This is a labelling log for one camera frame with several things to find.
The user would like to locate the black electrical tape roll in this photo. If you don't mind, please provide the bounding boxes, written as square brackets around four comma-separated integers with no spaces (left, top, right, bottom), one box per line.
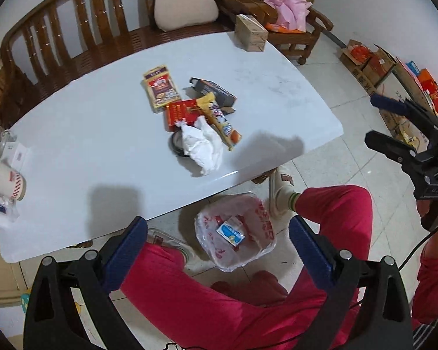
[169,129,188,157]

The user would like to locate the white tissue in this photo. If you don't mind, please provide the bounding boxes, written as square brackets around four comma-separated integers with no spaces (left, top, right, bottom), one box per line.
[175,115,225,175]

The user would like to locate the yellow snack wrapper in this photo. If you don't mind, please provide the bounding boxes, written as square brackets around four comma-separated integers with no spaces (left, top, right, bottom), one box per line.
[196,92,242,151]

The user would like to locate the red cigarette pack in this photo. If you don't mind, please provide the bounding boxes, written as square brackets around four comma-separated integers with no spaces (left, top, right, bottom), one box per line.
[165,99,202,131]

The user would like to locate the playing card box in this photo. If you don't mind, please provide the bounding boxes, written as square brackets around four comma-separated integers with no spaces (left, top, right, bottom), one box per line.
[142,65,182,113]

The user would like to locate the black orange small box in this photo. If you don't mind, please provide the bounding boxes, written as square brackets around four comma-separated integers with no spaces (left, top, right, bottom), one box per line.
[189,78,237,115]

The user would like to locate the trash bin with plastic bag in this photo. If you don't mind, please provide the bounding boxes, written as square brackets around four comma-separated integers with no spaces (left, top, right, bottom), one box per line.
[194,193,277,273]

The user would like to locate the cardboard boxes pile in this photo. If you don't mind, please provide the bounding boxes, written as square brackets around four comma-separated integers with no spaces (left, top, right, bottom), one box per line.
[340,40,438,152]

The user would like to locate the left white slipper foot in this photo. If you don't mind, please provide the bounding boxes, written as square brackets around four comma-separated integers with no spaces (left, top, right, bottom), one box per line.
[148,228,195,264]

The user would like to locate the white slipper foot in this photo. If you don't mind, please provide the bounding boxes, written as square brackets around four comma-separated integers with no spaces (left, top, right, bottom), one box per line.
[148,228,195,264]
[269,165,299,218]

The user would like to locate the right white slipper foot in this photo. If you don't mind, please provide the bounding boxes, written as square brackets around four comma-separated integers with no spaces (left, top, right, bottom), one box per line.
[269,165,299,218]

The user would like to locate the person left leg red trousers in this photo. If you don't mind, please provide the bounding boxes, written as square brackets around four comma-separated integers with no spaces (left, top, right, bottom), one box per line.
[121,243,279,349]

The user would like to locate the blue white carton in bin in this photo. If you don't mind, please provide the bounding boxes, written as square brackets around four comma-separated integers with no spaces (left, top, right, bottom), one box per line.
[216,216,246,247]

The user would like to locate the white plastic wrapper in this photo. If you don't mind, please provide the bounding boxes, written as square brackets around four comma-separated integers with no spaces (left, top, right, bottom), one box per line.
[0,189,21,230]

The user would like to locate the pink cloth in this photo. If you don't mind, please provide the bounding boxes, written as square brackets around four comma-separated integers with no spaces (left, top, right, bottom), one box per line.
[264,0,312,33]

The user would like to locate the paper cup red pattern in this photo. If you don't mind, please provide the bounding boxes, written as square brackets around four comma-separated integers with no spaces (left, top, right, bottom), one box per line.
[0,161,27,201]

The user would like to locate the small white box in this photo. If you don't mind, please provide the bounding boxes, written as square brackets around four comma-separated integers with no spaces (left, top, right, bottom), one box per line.
[0,141,30,172]

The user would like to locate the cardboard tissue box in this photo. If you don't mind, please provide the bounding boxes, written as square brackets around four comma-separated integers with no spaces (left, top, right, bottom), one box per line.
[235,14,268,52]

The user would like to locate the wooden armchair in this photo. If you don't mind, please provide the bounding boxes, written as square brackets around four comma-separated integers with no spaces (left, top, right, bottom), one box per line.
[215,0,334,65]

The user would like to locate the wooden bench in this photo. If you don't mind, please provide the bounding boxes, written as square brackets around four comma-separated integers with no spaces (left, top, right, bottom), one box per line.
[0,0,232,129]

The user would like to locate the beige cushion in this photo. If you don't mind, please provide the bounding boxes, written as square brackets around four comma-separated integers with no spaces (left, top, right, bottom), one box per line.
[154,0,219,32]

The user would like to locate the black cable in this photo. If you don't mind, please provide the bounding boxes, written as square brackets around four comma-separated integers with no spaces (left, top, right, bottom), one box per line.
[397,210,438,274]

